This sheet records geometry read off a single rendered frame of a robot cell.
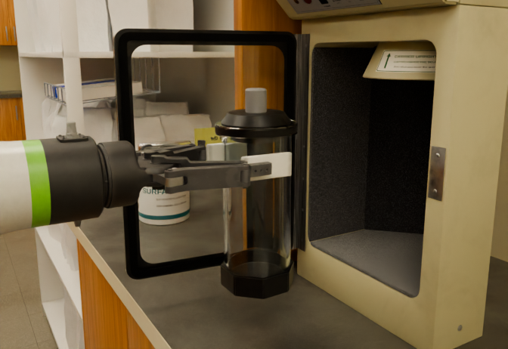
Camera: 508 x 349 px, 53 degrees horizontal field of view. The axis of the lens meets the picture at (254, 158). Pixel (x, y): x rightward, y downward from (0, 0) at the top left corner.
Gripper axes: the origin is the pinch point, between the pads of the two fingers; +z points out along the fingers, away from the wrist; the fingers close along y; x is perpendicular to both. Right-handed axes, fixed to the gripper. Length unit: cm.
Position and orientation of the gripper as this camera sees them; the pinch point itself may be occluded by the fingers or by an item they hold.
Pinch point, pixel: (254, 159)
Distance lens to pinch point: 66.7
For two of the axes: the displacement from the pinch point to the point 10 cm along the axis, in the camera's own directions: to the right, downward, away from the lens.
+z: 8.6, -1.0, 5.0
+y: -5.1, -1.8, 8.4
